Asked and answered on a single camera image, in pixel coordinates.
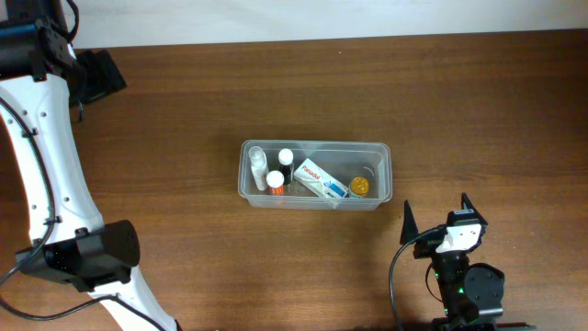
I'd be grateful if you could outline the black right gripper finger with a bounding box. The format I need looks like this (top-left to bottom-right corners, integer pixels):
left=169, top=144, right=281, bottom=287
left=400, top=200, right=419, bottom=245
left=460, top=193, right=480, bottom=216

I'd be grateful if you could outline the gold lid small jar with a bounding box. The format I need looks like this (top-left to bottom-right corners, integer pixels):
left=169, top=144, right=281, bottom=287
left=349, top=177, right=370, bottom=199

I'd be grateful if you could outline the white Panadol box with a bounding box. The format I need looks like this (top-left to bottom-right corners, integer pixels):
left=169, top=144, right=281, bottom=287
left=294, top=158, right=348, bottom=199

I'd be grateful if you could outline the orange tube white cap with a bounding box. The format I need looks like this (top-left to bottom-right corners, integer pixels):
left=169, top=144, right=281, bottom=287
left=266, top=170, right=285, bottom=196

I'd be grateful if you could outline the dark bottle white cap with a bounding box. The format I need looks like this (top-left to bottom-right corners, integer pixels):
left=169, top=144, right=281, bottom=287
left=278, top=148, right=294, bottom=186

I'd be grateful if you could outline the white lotion bottle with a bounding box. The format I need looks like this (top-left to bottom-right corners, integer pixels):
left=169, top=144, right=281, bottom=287
left=248, top=146, right=269, bottom=191

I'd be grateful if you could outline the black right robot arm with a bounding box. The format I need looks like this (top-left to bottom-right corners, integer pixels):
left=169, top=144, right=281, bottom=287
left=389, top=193, right=536, bottom=330

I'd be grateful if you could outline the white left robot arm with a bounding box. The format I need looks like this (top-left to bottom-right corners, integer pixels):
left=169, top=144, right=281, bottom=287
left=1, top=0, right=179, bottom=330

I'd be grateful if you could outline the clear plastic container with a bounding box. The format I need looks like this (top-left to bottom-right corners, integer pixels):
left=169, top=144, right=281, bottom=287
left=238, top=140, right=392, bottom=211

